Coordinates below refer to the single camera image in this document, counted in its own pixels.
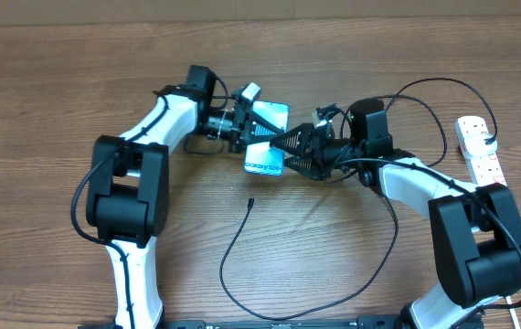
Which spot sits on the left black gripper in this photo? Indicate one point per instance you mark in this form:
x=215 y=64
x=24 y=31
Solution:
x=253 y=121

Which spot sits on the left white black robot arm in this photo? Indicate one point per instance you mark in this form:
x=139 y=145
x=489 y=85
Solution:
x=122 y=203

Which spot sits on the white power strip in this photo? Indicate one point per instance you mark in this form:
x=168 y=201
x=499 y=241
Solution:
x=486 y=170

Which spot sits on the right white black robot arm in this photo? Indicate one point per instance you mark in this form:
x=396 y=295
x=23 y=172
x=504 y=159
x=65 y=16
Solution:
x=475 y=230

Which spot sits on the white USB charger plug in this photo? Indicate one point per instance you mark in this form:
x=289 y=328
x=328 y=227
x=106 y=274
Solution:
x=478 y=145

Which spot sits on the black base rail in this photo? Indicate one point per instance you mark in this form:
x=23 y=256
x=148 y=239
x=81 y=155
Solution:
x=361 y=322

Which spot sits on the Samsung Galaxy smartphone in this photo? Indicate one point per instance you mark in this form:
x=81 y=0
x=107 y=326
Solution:
x=261 y=158

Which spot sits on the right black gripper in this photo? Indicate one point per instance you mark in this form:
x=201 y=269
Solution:
x=308 y=135

